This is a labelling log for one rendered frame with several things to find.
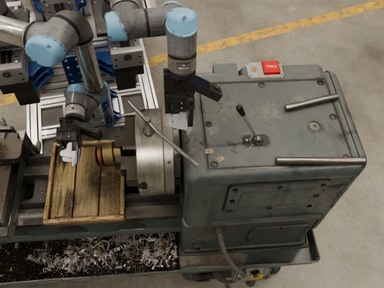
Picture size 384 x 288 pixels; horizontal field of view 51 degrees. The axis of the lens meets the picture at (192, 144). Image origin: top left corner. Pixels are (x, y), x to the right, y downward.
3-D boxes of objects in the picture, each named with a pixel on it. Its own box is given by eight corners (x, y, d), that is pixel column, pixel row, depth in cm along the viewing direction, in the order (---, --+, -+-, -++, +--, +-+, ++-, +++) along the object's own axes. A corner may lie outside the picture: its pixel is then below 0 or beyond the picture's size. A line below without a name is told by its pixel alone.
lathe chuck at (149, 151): (162, 134, 168) (160, 91, 140) (166, 205, 153) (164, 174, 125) (140, 134, 167) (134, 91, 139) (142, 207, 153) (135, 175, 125)
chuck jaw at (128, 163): (146, 154, 142) (147, 180, 134) (147, 163, 146) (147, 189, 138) (115, 155, 141) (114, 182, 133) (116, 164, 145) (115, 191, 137)
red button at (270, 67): (276, 63, 150) (278, 60, 148) (279, 75, 146) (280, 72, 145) (260, 64, 149) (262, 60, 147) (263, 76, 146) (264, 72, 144)
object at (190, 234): (268, 200, 256) (305, 120, 183) (283, 276, 230) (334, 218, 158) (175, 206, 251) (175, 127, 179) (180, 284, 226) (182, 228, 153)
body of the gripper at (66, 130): (60, 151, 149) (63, 125, 156) (83, 150, 150) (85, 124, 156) (54, 140, 143) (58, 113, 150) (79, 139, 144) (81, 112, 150)
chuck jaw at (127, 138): (146, 141, 147) (144, 110, 144) (146, 146, 143) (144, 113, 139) (116, 143, 147) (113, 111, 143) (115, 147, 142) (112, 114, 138)
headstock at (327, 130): (305, 121, 183) (334, 60, 151) (334, 218, 158) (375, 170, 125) (176, 127, 179) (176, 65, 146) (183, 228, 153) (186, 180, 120)
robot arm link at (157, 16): (143, 1, 108) (148, 15, 100) (184, -3, 110) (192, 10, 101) (147, 29, 113) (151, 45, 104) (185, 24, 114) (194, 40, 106)
